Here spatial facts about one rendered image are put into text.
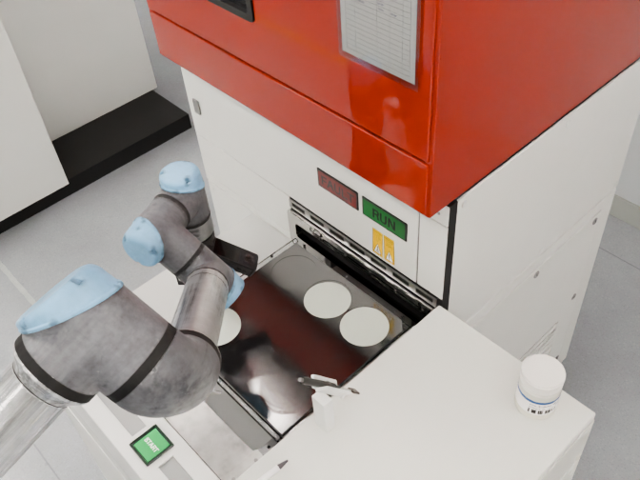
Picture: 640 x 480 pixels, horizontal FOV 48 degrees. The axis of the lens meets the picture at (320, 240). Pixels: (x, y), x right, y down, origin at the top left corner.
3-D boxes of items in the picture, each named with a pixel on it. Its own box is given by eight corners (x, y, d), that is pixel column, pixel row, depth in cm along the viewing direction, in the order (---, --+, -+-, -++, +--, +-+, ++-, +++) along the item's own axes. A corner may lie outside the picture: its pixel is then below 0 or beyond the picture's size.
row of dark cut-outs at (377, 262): (291, 205, 166) (290, 196, 164) (437, 306, 142) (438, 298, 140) (290, 206, 166) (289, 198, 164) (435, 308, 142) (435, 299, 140)
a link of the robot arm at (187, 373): (238, 412, 85) (255, 268, 132) (168, 355, 82) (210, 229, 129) (173, 472, 87) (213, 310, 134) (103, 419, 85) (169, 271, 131)
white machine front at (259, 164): (213, 173, 196) (184, 43, 168) (445, 341, 151) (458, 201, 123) (205, 179, 195) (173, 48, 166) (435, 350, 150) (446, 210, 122)
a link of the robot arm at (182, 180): (146, 181, 125) (171, 152, 130) (159, 227, 133) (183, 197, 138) (184, 191, 122) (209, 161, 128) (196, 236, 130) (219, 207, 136)
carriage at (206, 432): (159, 360, 149) (156, 351, 147) (272, 476, 129) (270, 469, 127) (127, 383, 146) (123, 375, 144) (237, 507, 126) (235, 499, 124)
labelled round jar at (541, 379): (530, 377, 127) (537, 346, 120) (564, 402, 123) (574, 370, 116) (506, 402, 124) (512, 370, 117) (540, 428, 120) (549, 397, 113)
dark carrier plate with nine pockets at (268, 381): (296, 244, 164) (296, 242, 164) (409, 327, 146) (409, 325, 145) (173, 330, 149) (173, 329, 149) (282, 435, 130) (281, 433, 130)
